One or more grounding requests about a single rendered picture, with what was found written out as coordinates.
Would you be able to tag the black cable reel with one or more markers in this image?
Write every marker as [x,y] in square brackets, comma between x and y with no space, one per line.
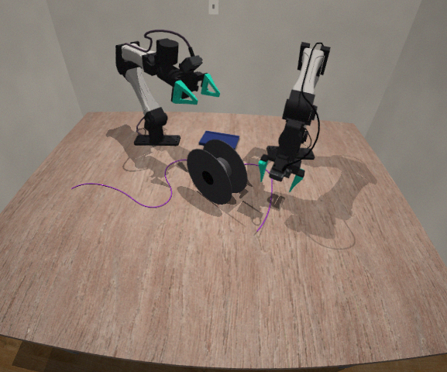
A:
[217,171]

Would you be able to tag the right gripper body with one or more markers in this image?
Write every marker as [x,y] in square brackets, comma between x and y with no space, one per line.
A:
[188,79]

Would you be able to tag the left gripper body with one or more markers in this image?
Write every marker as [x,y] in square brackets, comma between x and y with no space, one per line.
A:
[282,158]

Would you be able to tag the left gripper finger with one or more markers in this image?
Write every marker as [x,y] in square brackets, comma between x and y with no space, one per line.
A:
[296,180]
[262,165]

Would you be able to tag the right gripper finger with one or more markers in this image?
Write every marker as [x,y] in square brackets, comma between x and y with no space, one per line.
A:
[178,88]
[205,91]

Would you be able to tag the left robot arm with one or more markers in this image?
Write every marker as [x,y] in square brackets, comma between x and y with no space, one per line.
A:
[297,107]

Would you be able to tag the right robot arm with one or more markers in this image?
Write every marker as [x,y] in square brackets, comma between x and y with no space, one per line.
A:
[155,63]

